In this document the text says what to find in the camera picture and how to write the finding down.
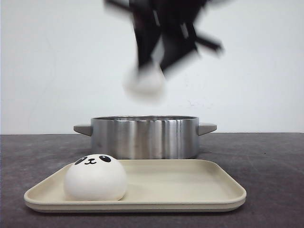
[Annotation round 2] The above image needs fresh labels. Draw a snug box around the stainless steel steamer pot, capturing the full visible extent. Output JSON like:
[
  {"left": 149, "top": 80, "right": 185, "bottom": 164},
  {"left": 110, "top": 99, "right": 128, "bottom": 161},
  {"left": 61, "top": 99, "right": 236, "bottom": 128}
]
[{"left": 74, "top": 115, "right": 217, "bottom": 159}]

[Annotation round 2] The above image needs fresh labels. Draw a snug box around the beige rectangular tray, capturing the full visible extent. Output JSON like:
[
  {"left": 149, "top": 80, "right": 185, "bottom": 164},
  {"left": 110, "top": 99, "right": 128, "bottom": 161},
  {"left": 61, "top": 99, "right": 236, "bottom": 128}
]
[{"left": 24, "top": 159, "right": 247, "bottom": 213}]

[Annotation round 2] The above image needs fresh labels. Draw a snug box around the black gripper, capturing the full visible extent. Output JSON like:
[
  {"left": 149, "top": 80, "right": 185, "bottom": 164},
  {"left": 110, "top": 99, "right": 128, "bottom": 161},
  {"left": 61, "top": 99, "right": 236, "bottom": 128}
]
[{"left": 105, "top": 0, "right": 222, "bottom": 78}]

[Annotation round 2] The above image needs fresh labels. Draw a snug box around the panda bun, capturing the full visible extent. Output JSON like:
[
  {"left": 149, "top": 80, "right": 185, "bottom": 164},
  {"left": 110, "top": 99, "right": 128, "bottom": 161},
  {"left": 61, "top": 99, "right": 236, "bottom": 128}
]
[
  {"left": 64, "top": 154, "right": 127, "bottom": 201},
  {"left": 123, "top": 62, "right": 166, "bottom": 99}
]

